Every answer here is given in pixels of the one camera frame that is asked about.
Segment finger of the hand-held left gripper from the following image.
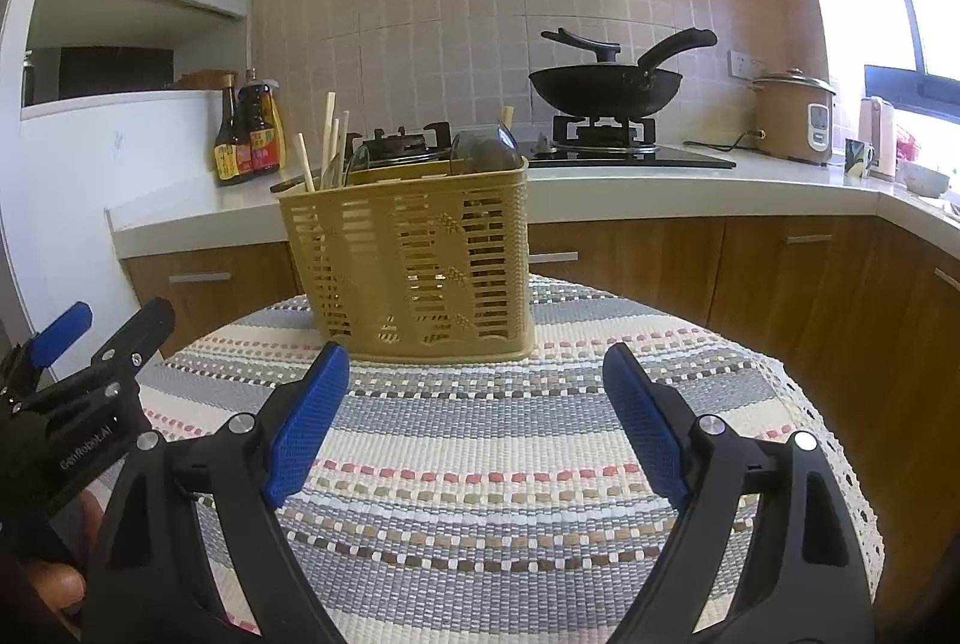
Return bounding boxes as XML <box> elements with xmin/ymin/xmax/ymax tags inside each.
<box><xmin>19</xmin><ymin>296</ymin><xmax>176</xmax><ymax>425</ymax></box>
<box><xmin>11</xmin><ymin>301</ymin><xmax>94</xmax><ymax>384</ymax></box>

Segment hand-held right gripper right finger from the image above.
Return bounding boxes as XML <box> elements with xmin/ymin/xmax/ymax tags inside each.
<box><xmin>602</xmin><ymin>342</ymin><xmax>878</xmax><ymax>644</ymax></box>

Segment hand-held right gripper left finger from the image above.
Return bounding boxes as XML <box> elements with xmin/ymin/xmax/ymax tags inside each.
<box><xmin>79</xmin><ymin>340</ymin><xmax>353</xmax><ymax>644</ymax></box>

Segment yellow plastic utensil basket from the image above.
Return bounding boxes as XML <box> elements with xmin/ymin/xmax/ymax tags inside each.
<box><xmin>277</xmin><ymin>155</ymin><xmax>537</xmax><ymax>366</ymax></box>

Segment person's left hand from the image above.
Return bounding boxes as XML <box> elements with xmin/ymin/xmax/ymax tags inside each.
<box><xmin>26</xmin><ymin>489</ymin><xmax>106</xmax><ymax>613</ymax></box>

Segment wooden base cabinets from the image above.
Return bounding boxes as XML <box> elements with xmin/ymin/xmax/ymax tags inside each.
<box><xmin>122</xmin><ymin>215</ymin><xmax>960</xmax><ymax>491</ymax></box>

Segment yellow label sauce bottle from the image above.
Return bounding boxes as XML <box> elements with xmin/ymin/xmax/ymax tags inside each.
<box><xmin>213</xmin><ymin>75</ymin><xmax>253</xmax><ymax>188</ymax></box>

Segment white kitchen countertop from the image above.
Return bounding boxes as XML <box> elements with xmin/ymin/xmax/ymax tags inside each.
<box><xmin>105</xmin><ymin>145</ymin><xmax>960</xmax><ymax>289</ymax></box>

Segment red label sauce bottle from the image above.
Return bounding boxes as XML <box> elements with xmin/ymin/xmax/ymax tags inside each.
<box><xmin>238</xmin><ymin>69</ymin><xmax>287</xmax><ymax>178</ymax></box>

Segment black gas stove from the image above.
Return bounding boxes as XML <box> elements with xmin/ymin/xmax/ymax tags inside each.
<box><xmin>270</xmin><ymin>118</ymin><xmax>737</xmax><ymax>197</ymax></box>

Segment brown wooden board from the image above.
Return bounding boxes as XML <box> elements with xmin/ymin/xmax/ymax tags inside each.
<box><xmin>175</xmin><ymin>70</ymin><xmax>239</xmax><ymax>91</ymax></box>

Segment glass bowls in basket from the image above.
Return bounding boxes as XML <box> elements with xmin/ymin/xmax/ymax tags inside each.
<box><xmin>448</xmin><ymin>122</ymin><xmax>521</xmax><ymax>174</ymax></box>

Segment black wok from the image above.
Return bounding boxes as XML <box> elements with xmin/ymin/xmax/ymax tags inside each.
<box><xmin>528</xmin><ymin>27</ymin><xmax>719</xmax><ymax>122</ymax></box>

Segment beige rice cooker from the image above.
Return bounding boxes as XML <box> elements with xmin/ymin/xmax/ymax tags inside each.
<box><xmin>751</xmin><ymin>67</ymin><xmax>838</xmax><ymax>167</ymax></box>

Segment dark mug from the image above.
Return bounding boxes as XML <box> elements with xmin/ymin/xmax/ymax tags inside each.
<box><xmin>844</xmin><ymin>137</ymin><xmax>877</xmax><ymax>179</ymax></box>

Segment pale pink kettle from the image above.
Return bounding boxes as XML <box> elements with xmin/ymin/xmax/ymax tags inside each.
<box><xmin>858</xmin><ymin>96</ymin><xmax>898</xmax><ymax>179</ymax></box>

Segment white bowl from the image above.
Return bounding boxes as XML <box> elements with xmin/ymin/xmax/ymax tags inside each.
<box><xmin>895</xmin><ymin>158</ymin><xmax>953</xmax><ymax>200</ymax></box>

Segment black power cable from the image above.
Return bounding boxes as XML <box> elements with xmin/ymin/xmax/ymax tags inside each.
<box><xmin>681</xmin><ymin>129</ymin><xmax>767</xmax><ymax>155</ymax></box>

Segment black curved pan handle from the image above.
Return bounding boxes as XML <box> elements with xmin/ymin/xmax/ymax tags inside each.
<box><xmin>541</xmin><ymin>28</ymin><xmax>623</xmax><ymax>65</ymax></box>

